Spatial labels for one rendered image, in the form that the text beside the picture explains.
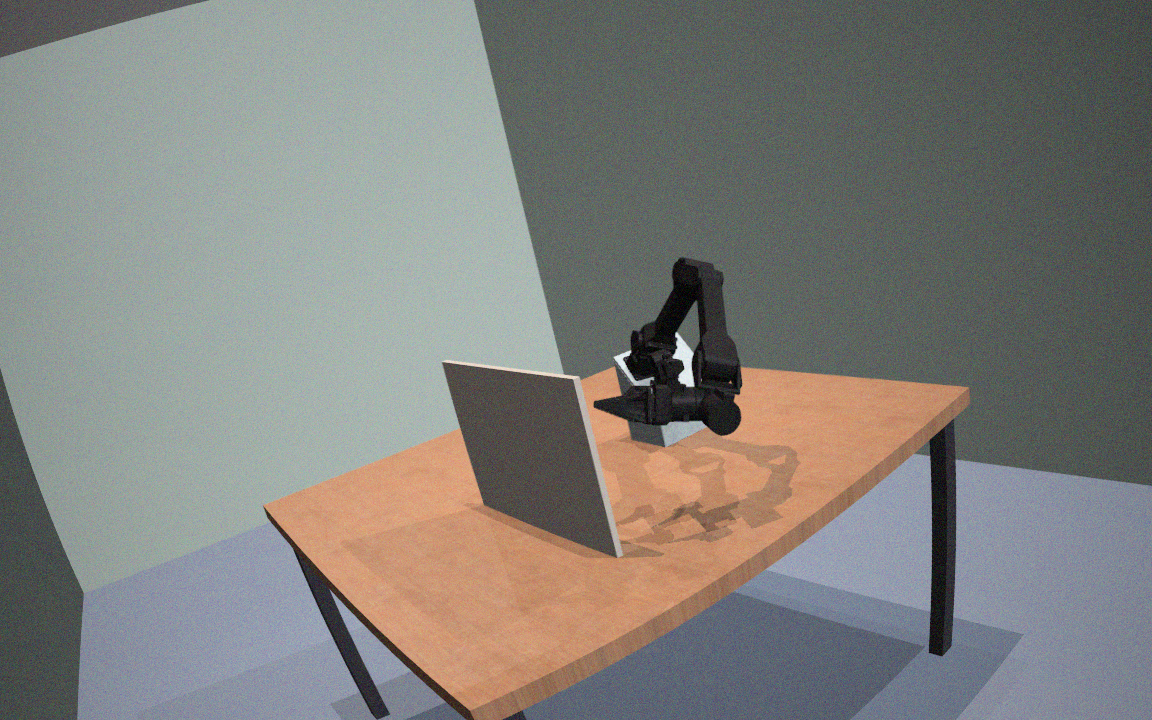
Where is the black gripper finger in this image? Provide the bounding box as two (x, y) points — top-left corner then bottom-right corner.
(602, 386), (651, 425)
(594, 386), (635, 422)

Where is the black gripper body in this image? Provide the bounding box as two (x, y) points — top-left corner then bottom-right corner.
(651, 385), (696, 426)

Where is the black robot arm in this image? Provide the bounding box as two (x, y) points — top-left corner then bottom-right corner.
(623, 257), (743, 435)

